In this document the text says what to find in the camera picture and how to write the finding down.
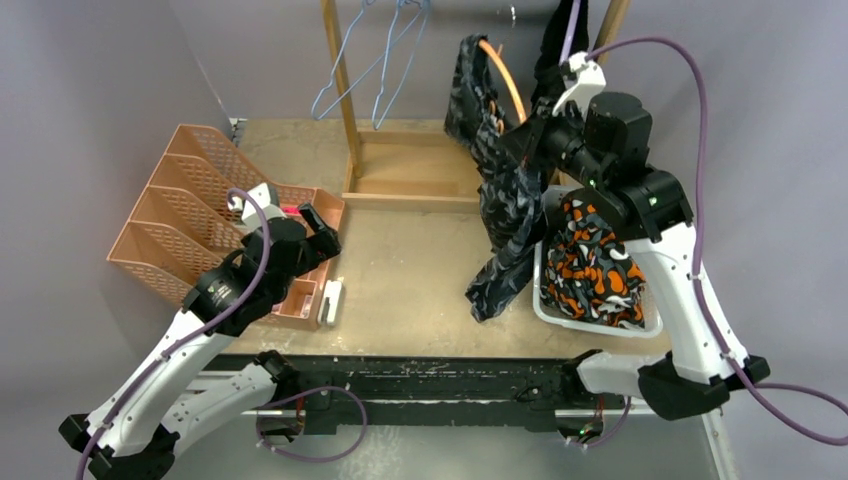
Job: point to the white plastic basket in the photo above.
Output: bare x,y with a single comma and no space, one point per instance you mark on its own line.
653,322

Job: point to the peach plastic file organizer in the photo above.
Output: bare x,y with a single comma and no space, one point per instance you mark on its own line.
181,225

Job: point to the orange camouflage shorts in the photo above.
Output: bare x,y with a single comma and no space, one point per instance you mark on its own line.
586,273

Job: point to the purple hanger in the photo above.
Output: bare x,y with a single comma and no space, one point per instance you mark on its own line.
570,31

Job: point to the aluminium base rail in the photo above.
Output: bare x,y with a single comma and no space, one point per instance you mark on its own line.
539,395

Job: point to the blue wire hanger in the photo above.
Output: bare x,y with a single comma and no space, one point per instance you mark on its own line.
336,90

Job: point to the grey camouflage shorts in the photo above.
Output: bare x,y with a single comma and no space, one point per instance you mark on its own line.
509,194

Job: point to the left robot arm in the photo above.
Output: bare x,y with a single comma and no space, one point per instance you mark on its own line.
140,430

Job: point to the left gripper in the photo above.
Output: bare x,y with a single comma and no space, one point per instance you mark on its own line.
320,245

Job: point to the black garment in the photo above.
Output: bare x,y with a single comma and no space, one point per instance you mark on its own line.
549,80

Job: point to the wooden clothes rack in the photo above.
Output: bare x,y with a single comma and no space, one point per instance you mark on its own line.
418,170

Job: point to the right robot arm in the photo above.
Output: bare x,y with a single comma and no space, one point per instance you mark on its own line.
600,138

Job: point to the white stapler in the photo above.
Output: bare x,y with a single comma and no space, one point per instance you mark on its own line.
329,306

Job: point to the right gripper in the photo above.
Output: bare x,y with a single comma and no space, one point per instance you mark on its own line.
529,141

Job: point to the orange hanger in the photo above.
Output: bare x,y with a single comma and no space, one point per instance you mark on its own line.
494,55

